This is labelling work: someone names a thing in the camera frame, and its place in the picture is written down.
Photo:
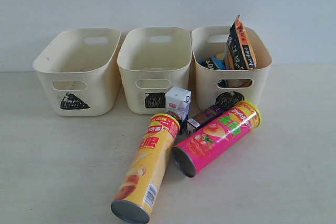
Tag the blue cookie bag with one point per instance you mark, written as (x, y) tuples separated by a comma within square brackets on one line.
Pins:
[(215, 62)]

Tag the pink chips can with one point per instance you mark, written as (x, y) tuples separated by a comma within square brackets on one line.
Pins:
[(209, 142)]

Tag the orange snack bag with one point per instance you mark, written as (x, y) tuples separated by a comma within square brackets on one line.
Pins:
[(239, 54)]

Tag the yellow chips can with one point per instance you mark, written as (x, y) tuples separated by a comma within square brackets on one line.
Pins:
[(139, 189)]

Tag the white blue milk carton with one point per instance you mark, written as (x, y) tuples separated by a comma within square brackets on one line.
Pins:
[(178, 104)]

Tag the purple drink carton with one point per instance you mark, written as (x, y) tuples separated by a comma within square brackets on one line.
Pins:
[(201, 119)]

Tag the cream bin square mark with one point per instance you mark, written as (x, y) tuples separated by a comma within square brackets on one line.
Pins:
[(151, 61)]

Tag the cream bin circle mark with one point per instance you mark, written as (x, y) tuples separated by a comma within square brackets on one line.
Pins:
[(225, 87)]

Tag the cream bin triangle mark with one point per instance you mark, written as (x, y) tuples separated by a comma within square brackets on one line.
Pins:
[(79, 73)]

